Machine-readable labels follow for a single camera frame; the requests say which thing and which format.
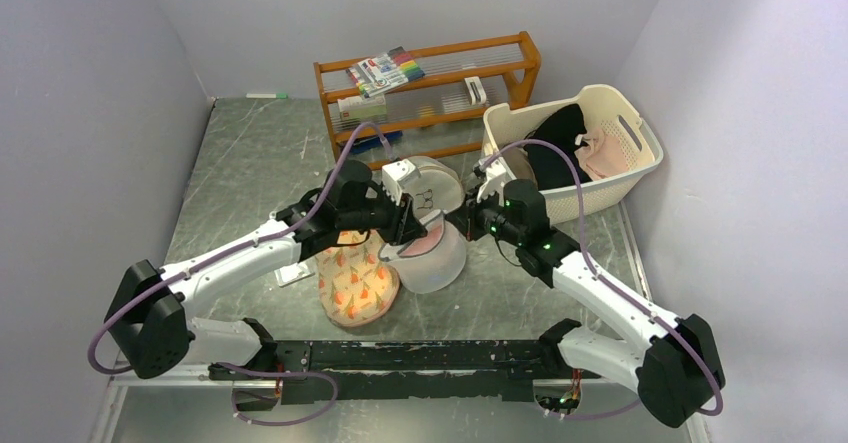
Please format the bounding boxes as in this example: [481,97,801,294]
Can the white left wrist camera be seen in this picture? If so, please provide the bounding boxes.
[381,159,418,206]

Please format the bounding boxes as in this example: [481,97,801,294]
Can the colour marker pack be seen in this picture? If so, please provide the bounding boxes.
[346,46,425,98]

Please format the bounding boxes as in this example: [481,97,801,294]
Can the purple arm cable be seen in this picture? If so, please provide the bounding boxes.
[87,121,399,428]
[474,138,725,423]

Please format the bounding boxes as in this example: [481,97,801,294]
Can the clear blister pack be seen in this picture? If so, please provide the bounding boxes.
[274,262,314,288]

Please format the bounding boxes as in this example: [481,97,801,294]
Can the white clip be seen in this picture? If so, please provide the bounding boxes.
[464,76,488,107]

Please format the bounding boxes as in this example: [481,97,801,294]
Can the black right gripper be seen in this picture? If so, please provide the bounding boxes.
[446,182,524,247]

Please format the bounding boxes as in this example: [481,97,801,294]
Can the pink garment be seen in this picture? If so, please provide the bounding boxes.
[575,128,630,181]

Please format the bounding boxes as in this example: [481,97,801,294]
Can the pink bra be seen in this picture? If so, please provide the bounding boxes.
[398,225,444,258]

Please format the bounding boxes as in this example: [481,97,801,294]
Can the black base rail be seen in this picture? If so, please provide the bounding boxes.
[208,339,583,410]

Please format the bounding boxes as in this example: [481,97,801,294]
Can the blue flat box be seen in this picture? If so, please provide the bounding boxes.
[351,131,403,154]

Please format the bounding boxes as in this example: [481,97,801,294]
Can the beige mesh laundry bag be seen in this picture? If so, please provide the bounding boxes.
[402,156,464,219]

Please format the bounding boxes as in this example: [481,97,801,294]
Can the black garment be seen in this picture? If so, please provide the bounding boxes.
[523,103,594,192]

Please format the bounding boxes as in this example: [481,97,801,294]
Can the floral orange laundry bag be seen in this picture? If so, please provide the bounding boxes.
[315,230,400,328]

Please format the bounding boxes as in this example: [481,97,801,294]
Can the white green box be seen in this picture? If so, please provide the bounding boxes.
[337,95,387,121]

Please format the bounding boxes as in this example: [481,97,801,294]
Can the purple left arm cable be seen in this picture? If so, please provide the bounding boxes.
[87,121,399,428]

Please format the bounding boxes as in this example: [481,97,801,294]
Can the cream plastic laundry basket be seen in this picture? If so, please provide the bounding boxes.
[482,84,664,223]

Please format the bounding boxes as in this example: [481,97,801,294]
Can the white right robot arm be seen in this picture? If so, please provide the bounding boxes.
[447,180,726,428]

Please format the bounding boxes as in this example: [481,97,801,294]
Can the orange wooden shelf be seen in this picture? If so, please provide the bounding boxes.
[313,31,542,159]

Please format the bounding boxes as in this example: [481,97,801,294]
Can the brown bra cup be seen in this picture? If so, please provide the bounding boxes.
[501,147,538,187]

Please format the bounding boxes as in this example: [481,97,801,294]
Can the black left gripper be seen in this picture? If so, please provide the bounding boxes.
[339,181,429,247]

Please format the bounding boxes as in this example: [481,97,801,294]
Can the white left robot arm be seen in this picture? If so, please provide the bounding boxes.
[88,159,426,379]

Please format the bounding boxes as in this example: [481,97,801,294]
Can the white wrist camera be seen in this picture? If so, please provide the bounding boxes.
[475,160,510,203]
[381,159,418,206]

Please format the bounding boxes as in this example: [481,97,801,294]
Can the green white marker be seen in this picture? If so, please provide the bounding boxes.
[245,93,289,100]

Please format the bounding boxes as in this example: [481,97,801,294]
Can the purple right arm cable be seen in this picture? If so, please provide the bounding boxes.
[474,138,725,423]

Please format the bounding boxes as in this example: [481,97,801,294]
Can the aluminium frame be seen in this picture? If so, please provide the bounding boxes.
[94,365,708,442]

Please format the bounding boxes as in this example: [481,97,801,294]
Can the white mesh laundry bag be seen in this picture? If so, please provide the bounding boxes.
[378,218,467,294]

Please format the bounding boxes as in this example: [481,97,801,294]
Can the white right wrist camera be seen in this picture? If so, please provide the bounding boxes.
[475,160,510,203]

